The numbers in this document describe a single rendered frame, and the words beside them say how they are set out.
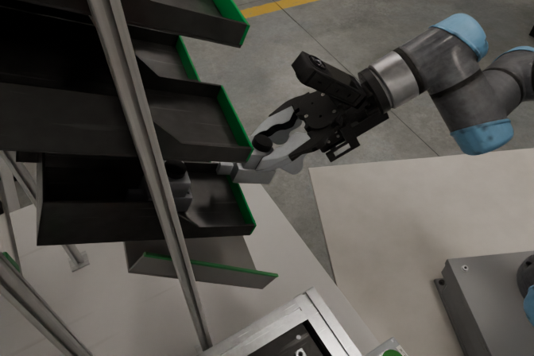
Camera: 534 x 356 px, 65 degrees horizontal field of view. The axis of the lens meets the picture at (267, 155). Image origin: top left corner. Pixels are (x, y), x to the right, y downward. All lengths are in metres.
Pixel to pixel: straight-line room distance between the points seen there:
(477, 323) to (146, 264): 0.60
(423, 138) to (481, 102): 1.98
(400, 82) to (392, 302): 0.53
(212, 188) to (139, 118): 0.30
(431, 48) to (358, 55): 2.57
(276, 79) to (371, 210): 1.91
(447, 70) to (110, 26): 0.45
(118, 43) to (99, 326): 0.73
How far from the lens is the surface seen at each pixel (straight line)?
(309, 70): 0.54
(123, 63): 0.36
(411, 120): 2.71
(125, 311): 0.98
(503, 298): 0.96
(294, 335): 0.80
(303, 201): 2.16
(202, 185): 0.67
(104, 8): 0.34
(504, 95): 0.69
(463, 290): 0.93
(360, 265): 1.01
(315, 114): 0.61
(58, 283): 1.07
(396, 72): 0.61
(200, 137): 0.51
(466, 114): 0.65
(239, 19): 0.41
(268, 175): 0.64
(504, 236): 1.17
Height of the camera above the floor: 1.73
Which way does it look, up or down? 47 degrees down
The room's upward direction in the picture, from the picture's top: straight up
